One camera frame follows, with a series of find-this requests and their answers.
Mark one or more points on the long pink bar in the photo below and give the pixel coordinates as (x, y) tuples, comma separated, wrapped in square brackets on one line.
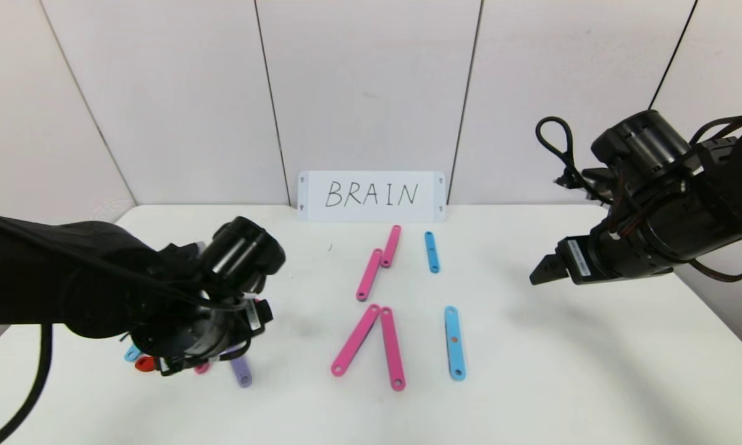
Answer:
[(356, 340), (369, 276), (393, 349), (202, 368)]

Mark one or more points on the short purple bar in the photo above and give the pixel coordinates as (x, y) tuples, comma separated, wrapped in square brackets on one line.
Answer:
[(242, 372)]

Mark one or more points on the large red curved piece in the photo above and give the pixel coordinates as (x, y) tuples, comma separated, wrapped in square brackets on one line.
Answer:
[(143, 363)]

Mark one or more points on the black and orange left arm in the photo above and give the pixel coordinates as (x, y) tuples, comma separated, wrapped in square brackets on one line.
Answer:
[(68, 278)]

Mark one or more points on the medium pink bar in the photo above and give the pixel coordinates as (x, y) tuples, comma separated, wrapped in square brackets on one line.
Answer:
[(392, 244)]

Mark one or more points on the blue bar with orange dot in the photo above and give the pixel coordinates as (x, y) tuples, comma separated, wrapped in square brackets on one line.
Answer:
[(455, 355)]

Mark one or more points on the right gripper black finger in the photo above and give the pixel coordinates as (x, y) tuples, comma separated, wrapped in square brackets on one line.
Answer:
[(550, 269)]

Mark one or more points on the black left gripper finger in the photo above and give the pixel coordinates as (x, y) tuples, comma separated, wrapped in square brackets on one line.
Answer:
[(267, 313)]

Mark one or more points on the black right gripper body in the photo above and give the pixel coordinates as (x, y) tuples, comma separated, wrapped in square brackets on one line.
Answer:
[(577, 258)]

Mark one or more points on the long blue bar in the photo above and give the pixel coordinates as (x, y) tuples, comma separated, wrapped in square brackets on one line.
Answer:
[(131, 355)]

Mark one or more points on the white BRAIN sign card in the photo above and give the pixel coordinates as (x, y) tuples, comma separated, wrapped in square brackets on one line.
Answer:
[(370, 213)]

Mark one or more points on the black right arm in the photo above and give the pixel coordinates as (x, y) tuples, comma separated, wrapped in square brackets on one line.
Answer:
[(686, 191)]

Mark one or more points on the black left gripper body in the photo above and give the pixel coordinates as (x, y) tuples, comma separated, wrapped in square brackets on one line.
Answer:
[(255, 319)]

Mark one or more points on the short blue bar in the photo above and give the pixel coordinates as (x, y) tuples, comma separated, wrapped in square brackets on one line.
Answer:
[(432, 252)]

